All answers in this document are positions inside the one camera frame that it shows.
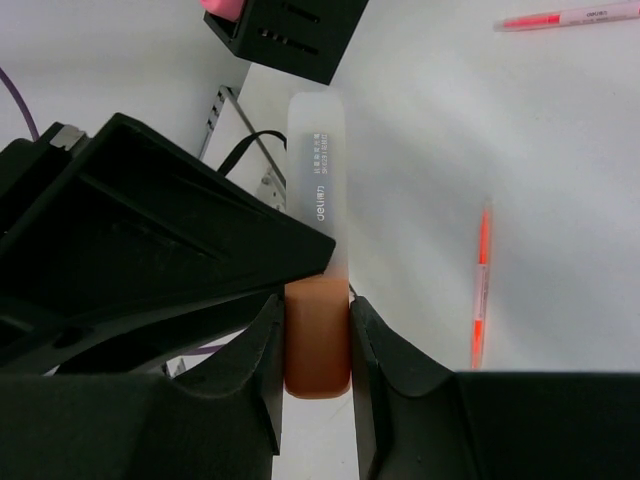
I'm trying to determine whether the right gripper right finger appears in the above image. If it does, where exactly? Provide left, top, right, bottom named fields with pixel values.
left=350, top=296, right=639, bottom=479

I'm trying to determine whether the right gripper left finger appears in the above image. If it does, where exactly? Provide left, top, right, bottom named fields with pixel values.
left=1, top=296, right=284, bottom=479

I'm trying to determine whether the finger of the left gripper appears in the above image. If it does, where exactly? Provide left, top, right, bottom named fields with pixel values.
left=1, top=114, right=309, bottom=373

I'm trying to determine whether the orange cap grey marker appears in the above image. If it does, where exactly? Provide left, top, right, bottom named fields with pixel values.
left=285, top=91, right=351, bottom=399

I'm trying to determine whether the pink cap glue bottle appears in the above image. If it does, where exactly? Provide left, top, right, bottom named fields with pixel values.
left=200, top=0, right=246, bottom=23

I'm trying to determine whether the orange clear pen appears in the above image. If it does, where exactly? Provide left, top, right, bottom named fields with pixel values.
left=471, top=201, right=492, bottom=369

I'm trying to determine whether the black slotted organizer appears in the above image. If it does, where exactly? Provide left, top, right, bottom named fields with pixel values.
left=204, top=0, right=367, bottom=85

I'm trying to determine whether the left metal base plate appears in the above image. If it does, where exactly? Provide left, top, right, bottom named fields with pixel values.
left=197, top=85, right=287, bottom=212

